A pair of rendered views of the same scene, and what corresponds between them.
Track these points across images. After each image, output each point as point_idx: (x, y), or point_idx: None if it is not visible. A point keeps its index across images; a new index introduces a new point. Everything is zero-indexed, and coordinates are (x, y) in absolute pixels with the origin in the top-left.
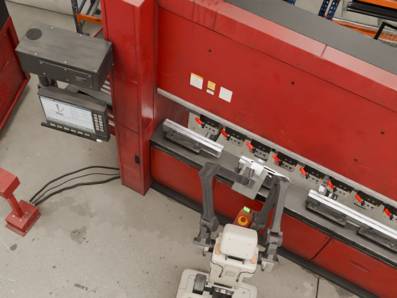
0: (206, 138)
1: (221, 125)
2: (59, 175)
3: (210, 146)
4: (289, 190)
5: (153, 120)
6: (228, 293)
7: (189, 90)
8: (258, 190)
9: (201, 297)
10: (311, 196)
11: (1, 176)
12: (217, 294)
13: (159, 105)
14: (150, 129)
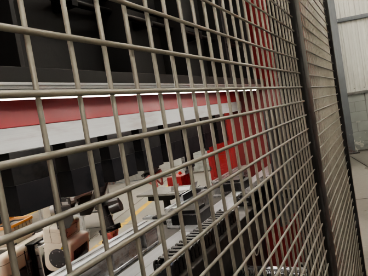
0: (228, 175)
1: (216, 135)
2: None
3: (216, 178)
4: (167, 231)
5: (231, 154)
6: (37, 244)
7: None
8: (150, 195)
9: (41, 231)
10: (141, 222)
11: (179, 174)
12: (40, 237)
13: (240, 139)
14: (226, 162)
